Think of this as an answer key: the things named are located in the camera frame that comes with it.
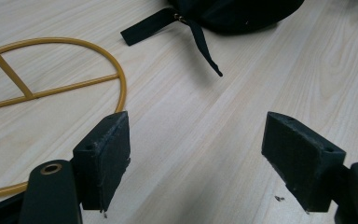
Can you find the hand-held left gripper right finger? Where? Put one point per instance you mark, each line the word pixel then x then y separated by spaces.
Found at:
pixel 301 158

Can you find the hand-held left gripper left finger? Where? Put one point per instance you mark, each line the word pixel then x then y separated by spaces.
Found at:
pixel 102 161

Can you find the yellow metal hat stand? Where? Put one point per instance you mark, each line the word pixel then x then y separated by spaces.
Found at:
pixel 54 90

